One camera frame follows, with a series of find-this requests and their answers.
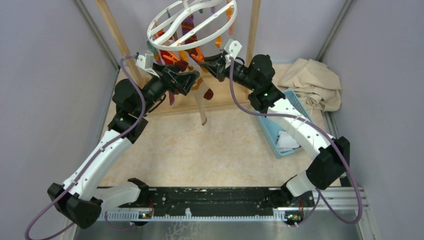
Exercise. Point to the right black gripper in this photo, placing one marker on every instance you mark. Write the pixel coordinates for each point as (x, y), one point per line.
(219, 67)

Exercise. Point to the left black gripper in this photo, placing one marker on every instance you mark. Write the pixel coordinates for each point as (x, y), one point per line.
(183, 81)

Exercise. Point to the white round clip hanger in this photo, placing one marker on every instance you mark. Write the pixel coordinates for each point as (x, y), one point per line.
(212, 18)

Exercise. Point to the wooden hanger stand frame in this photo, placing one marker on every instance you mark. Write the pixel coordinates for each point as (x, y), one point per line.
(221, 92)

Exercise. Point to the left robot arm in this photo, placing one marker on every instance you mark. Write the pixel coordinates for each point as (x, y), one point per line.
(79, 197)

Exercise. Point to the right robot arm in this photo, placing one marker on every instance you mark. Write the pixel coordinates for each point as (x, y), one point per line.
(330, 156)

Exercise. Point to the purple pink striped sock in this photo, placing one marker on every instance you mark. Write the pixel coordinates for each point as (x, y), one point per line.
(186, 26)

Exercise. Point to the red santa sock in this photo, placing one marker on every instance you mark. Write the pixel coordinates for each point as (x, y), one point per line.
(169, 57)

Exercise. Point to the light blue plastic basket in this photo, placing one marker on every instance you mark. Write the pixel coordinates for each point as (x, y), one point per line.
(271, 129)

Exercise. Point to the beige crumpled cloth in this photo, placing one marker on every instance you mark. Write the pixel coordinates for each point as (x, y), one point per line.
(314, 83)

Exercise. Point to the white folded sock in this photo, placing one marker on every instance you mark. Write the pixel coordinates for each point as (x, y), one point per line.
(285, 142)

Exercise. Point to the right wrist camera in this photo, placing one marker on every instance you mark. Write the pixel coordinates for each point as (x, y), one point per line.
(231, 49)

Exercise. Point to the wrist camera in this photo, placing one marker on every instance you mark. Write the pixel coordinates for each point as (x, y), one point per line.
(231, 49)
(144, 60)

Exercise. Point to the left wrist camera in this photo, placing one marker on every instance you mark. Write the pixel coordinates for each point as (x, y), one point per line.
(144, 60)

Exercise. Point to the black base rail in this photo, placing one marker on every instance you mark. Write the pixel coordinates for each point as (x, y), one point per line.
(218, 202)

